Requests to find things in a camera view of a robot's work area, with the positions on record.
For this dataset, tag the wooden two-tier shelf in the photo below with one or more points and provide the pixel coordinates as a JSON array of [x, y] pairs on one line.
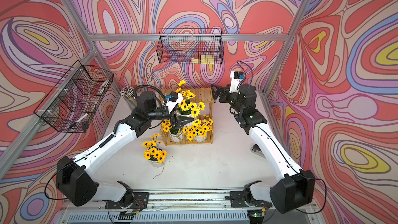
[[204, 95]]

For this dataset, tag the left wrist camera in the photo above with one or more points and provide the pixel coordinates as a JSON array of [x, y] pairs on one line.
[[173, 99]]

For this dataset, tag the sunflower pot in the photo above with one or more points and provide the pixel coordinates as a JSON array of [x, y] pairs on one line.
[[188, 107], [153, 152], [174, 133], [200, 129]]

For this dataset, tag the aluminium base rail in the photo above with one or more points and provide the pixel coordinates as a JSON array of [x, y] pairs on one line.
[[195, 206]]

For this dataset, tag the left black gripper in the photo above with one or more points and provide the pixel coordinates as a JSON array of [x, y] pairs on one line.
[[178, 120]]

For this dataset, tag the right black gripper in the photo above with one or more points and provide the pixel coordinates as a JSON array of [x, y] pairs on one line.
[[219, 89]]

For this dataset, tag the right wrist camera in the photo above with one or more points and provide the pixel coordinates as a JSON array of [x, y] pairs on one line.
[[237, 78]]

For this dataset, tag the grey black stapler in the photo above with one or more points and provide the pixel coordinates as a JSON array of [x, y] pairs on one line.
[[257, 151]]

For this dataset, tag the white marker in basket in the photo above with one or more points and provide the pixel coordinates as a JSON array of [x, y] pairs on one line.
[[79, 120]]

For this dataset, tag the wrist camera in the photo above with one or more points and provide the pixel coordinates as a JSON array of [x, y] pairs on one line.
[[173, 99], [237, 78]]

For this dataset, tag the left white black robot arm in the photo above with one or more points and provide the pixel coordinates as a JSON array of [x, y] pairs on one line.
[[75, 177]]

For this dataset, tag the yellow sticky notes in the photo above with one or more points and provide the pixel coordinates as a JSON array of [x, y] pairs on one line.
[[203, 59]]

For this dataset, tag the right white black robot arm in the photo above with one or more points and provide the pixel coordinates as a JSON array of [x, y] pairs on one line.
[[294, 187]]

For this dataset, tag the side black wire basket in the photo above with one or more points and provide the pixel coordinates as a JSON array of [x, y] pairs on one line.
[[80, 90]]

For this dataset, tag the back black wire basket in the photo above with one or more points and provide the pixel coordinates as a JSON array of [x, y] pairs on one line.
[[179, 45]]

